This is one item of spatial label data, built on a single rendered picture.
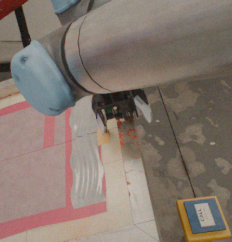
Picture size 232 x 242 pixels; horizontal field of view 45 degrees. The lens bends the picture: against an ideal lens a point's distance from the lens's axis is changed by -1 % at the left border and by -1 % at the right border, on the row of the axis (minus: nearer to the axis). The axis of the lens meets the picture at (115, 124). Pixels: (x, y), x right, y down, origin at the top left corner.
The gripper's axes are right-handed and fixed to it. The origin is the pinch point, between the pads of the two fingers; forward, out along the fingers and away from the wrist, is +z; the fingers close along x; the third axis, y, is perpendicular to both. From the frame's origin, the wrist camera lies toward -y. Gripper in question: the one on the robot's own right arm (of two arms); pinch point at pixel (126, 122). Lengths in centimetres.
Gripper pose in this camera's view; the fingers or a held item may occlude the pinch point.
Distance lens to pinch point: 66.4
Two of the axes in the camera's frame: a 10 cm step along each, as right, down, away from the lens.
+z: 2.7, 6.2, 7.4
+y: 1.2, 7.4, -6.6
